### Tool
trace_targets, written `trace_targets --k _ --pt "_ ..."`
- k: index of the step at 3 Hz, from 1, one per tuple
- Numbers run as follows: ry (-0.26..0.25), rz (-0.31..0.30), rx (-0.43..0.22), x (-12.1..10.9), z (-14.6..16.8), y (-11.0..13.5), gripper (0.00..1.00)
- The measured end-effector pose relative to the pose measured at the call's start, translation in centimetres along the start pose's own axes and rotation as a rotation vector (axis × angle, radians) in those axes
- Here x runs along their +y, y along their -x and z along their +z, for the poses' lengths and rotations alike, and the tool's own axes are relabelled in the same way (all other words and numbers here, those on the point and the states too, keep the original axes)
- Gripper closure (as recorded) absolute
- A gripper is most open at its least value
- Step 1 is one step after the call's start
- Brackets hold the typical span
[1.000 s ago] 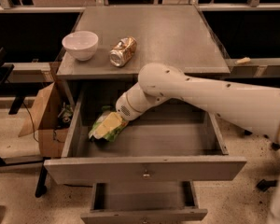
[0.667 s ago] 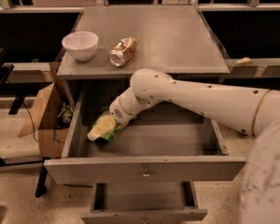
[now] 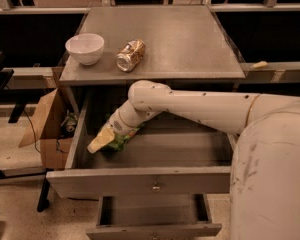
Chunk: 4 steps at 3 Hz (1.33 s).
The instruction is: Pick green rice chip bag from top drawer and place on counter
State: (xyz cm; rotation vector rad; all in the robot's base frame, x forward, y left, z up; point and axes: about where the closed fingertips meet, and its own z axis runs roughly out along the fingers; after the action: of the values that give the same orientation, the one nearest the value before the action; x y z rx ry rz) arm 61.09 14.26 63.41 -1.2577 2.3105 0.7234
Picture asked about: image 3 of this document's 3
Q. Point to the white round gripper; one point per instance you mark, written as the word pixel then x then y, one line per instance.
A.
pixel 117 126

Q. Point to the green rice chip bag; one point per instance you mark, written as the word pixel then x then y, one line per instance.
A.
pixel 123 139

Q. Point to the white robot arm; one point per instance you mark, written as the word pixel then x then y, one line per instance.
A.
pixel 265 170

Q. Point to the open grey top drawer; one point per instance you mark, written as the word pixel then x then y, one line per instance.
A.
pixel 178 155

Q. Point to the open grey drawer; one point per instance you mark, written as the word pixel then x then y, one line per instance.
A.
pixel 153 217
pixel 178 155

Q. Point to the brass drawer knob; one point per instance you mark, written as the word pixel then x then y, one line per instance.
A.
pixel 156 188

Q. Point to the grey cabinet with counter top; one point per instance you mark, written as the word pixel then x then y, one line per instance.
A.
pixel 182 42

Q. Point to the open grey lower drawer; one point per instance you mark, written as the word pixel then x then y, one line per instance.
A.
pixel 153 217

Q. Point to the crumpled can in box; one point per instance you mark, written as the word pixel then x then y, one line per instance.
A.
pixel 68 125

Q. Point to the brown cardboard box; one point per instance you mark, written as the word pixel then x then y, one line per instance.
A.
pixel 46 128

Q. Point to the crushed gold soda can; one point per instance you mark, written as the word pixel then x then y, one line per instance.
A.
pixel 131 55

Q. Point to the white ceramic bowl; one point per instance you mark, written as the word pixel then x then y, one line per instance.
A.
pixel 86 48

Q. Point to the black table leg left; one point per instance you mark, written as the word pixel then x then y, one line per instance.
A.
pixel 43 202

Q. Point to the small yellow foam scrap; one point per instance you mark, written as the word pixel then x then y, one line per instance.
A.
pixel 259 65

